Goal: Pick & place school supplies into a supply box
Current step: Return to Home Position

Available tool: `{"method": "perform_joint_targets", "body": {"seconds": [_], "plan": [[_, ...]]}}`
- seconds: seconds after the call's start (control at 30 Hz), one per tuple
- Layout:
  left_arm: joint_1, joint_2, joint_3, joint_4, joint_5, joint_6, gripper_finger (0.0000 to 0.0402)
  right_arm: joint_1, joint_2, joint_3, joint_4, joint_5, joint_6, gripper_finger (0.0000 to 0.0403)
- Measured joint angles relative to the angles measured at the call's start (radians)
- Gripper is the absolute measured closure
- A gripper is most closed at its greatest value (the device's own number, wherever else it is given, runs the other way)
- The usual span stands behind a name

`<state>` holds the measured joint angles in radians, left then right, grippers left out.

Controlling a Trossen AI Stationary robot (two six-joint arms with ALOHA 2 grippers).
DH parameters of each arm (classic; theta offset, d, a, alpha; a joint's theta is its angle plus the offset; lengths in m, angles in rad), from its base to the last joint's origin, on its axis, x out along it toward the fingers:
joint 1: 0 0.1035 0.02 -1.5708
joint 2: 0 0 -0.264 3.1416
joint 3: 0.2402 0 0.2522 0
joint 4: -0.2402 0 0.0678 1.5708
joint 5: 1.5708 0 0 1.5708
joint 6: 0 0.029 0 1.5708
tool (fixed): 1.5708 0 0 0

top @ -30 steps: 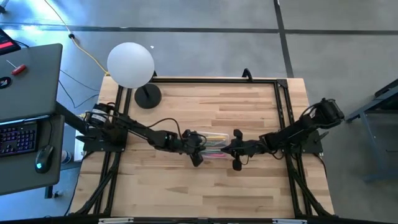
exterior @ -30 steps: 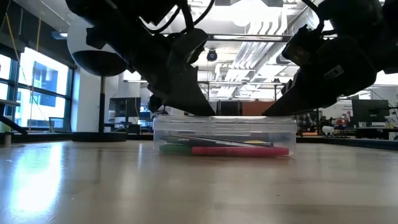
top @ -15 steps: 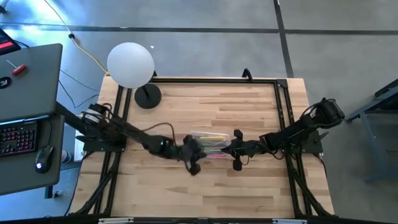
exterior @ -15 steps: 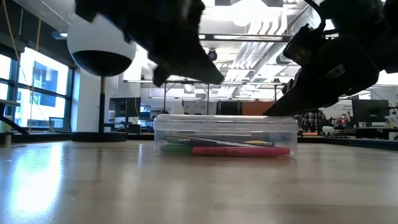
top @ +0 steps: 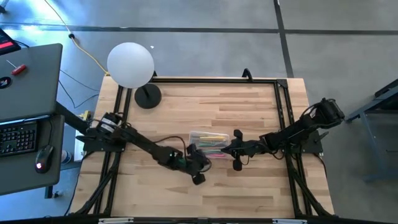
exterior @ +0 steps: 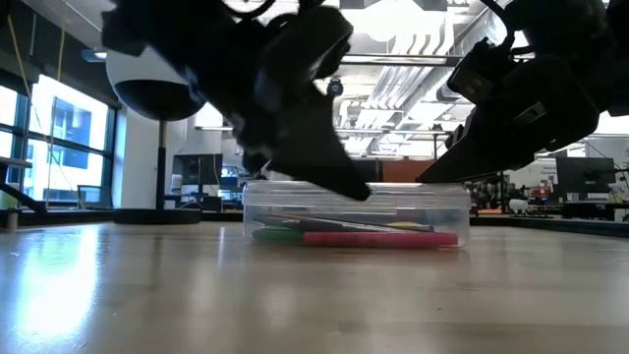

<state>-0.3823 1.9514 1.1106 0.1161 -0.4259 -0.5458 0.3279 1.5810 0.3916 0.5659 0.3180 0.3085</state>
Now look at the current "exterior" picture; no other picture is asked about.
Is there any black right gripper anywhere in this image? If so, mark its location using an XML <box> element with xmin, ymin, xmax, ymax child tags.
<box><xmin>416</xmin><ymin>53</ymin><xmax>600</xmax><ymax>184</ymax></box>

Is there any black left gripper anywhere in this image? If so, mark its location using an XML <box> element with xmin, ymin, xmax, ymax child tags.
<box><xmin>196</xmin><ymin>9</ymin><xmax>373</xmax><ymax>202</ymax></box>

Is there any clear plastic supply box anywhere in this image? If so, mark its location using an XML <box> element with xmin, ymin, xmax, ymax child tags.
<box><xmin>244</xmin><ymin>204</ymin><xmax>471</xmax><ymax>251</ymax></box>

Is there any clear plastic container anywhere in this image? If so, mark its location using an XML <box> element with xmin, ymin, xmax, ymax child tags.
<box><xmin>242</xmin><ymin>180</ymin><xmax>472</xmax><ymax>208</ymax></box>

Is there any yellow-green crayon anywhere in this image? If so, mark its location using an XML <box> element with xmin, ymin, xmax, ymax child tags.
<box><xmin>386</xmin><ymin>220</ymin><xmax>434</xmax><ymax>231</ymax></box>

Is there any pink marker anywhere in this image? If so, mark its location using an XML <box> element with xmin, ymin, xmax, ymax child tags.
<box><xmin>302</xmin><ymin>231</ymin><xmax>460</xmax><ymax>249</ymax></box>

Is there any dark computer monitor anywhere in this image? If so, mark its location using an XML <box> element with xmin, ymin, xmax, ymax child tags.
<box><xmin>171</xmin><ymin>152</ymin><xmax>225</xmax><ymax>187</ymax></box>
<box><xmin>555</xmin><ymin>155</ymin><xmax>616</xmax><ymax>201</ymax></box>

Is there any linear ceiling light fixture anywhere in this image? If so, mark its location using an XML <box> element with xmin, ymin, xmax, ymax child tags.
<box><xmin>343</xmin><ymin>52</ymin><xmax>463</xmax><ymax>68</ymax></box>

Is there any white globe lamp black stand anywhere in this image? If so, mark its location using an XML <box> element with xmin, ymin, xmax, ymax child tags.
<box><xmin>105</xmin><ymin>46</ymin><xmax>207</xmax><ymax>226</ymax></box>

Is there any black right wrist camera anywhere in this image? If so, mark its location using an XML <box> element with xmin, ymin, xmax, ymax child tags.
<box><xmin>446</xmin><ymin>36</ymin><xmax>515</xmax><ymax>104</ymax></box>

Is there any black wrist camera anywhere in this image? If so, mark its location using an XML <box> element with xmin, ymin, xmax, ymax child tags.
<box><xmin>446</xmin><ymin>36</ymin><xmax>515</xmax><ymax>104</ymax></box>
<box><xmin>267</xmin><ymin>4</ymin><xmax>355</xmax><ymax>83</ymax></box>

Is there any orange partition wall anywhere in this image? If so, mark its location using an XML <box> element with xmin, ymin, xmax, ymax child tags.
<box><xmin>381</xmin><ymin>157</ymin><xmax>446</xmax><ymax>184</ymax></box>

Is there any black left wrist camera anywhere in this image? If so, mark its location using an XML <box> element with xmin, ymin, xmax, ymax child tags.
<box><xmin>267</xmin><ymin>4</ymin><xmax>355</xmax><ymax>83</ymax></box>

